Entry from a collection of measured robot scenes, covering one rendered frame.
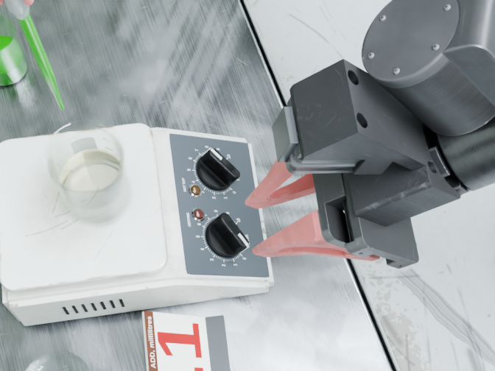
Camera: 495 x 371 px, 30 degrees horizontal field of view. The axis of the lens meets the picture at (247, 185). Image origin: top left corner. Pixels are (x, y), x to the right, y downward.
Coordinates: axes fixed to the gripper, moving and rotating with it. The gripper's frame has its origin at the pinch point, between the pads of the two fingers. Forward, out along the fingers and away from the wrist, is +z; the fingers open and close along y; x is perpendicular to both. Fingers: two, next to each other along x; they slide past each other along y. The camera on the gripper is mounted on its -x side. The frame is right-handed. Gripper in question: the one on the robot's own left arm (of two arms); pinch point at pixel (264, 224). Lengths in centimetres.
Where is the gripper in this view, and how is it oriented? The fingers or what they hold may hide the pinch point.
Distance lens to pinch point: 61.9
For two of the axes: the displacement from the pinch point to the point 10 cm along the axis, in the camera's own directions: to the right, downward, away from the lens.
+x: 6.3, 2.3, 7.4
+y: 1.3, 9.1, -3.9
